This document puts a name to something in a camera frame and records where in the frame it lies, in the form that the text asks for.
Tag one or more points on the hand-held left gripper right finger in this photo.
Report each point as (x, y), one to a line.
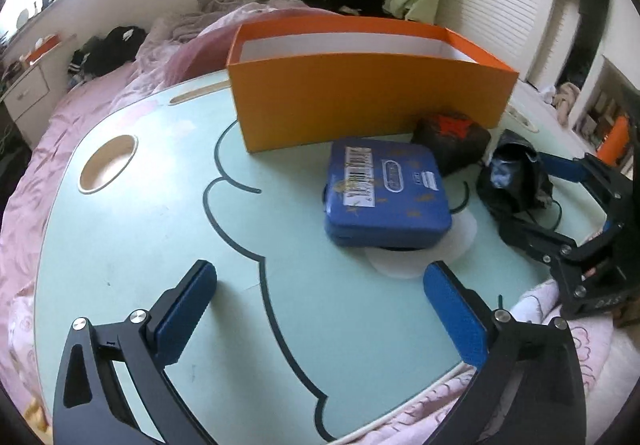
(455, 320)

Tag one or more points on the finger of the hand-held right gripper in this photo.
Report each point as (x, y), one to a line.
(535, 237)
(560, 166)

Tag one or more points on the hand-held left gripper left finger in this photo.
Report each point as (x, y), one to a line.
(185, 310)

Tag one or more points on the doll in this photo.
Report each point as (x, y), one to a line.
(515, 175)

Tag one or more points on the dark pouch with red print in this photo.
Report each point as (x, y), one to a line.
(465, 145)

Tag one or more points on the blue metal tin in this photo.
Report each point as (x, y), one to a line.
(390, 205)

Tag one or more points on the orange cardboard box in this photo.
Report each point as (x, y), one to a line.
(350, 95)

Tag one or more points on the mint green cartoon desktop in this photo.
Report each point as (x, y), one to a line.
(150, 225)

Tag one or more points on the orange container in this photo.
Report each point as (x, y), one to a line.
(614, 145)

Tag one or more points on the pink floral quilt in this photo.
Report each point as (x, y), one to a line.
(595, 350)

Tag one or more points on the cluttered shelf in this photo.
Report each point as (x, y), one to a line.
(607, 100)

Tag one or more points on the white louvered door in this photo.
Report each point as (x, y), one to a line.
(500, 10)

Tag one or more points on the pink blanket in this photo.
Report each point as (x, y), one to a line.
(40, 175)

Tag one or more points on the dark pink pillow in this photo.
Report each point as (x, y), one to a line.
(205, 55)

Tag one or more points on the white nightstand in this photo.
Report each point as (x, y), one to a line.
(27, 95)

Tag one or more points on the black white striped clothes pile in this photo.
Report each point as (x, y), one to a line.
(110, 50)

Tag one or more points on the small orange box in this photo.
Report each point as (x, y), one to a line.
(42, 50)

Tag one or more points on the beige crumpled clothes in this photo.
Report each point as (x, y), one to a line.
(235, 2)

